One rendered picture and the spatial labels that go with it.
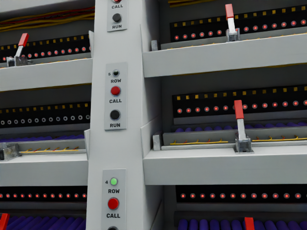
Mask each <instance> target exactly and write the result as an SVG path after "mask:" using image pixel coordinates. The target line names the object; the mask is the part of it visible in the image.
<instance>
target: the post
mask: <svg viewBox="0 0 307 230"><path fill-rule="evenodd" d="M107 8H108V0H95V26H94V48H93V70H92V92H91V114H90V147H89V169H88V191H87V213H86V230H101V213H102V181H103V169H127V170H126V230H150V229H151V227H152V224H153V221H154V218H155V216H156V213H157V210H158V208H159V205H160V202H161V200H163V207H164V185H145V181H144V170H143V156H142V146H141V136H140V128H141V127H142V126H144V125H145V124H147V123H148V122H150V121H151V120H153V119H154V118H156V117H157V116H159V115H161V123H162V85H161V76H159V77H150V78H144V72H143V57H142V47H141V36H140V25H139V24H142V25H143V26H144V27H145V28H146V29H147V30H148V31H149V32H150V33H151V34H152V35H153V36H154V37H155V38H156V39H157V40H158V41H159V43H160V10H159V2H158V0H128V8H127V29H126V30H119V31H110V32H107ZM121 62H127V129H119V130H104V118H105V86H106V64H109V63H121ZM162 129H163V123H162ZM164 218H165V216H164Z"/></svg>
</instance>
